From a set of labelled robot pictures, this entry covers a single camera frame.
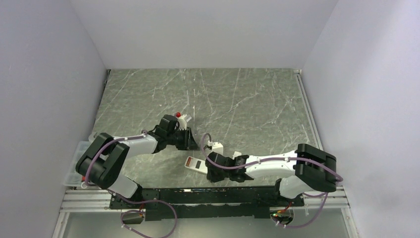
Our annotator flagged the aluminium frame rail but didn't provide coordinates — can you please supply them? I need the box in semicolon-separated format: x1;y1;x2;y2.
293;69;350;209

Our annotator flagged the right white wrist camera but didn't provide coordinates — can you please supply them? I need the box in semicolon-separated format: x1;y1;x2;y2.
207;141;224;155

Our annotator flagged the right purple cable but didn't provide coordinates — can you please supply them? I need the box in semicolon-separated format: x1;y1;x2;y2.
200;133;344;229

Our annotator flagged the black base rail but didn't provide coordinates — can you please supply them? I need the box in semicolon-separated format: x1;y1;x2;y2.
109;185;304;221

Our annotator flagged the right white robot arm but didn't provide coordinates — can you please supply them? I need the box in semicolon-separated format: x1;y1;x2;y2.
201;142;343;206

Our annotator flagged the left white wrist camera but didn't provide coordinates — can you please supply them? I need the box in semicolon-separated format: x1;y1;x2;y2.
175;112;192;130

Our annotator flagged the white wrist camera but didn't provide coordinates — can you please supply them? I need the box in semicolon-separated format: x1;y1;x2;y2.
207;141;224;155
175;112;192;130

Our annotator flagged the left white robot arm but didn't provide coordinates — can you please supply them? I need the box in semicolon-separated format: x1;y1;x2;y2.
75;113;198;208

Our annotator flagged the clear plastic screw box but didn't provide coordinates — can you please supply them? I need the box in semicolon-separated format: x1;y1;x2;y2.
62;141;91;187

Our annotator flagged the red white remote control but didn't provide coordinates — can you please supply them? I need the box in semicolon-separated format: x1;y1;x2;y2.
184;156;208;175

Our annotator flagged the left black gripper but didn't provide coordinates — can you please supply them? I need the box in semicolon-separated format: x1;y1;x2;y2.
166;127;200;150

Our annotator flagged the white battery cover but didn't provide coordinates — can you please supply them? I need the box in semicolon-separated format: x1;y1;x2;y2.
232;151;242;159

